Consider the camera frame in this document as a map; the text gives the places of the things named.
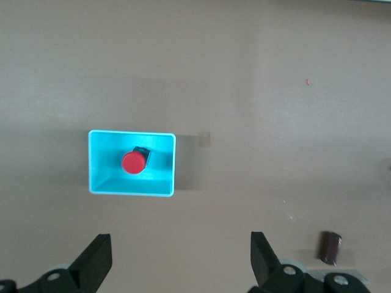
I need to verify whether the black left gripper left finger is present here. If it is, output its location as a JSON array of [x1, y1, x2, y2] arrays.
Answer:
[[0, 233, 113, 293]]

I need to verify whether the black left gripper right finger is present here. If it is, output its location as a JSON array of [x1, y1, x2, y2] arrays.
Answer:
[[249, 231, 372, 293]]

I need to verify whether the red push button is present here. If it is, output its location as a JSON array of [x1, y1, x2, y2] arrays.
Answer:
[[121, 145, 152, 176]]

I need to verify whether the dark brown cylinder capacitor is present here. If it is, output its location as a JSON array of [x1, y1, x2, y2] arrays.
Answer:
[[317, 231, 343, 266]]

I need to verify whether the cyan plastic box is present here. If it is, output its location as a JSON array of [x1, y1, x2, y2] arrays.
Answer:
[[88, 129, 177, 198]]

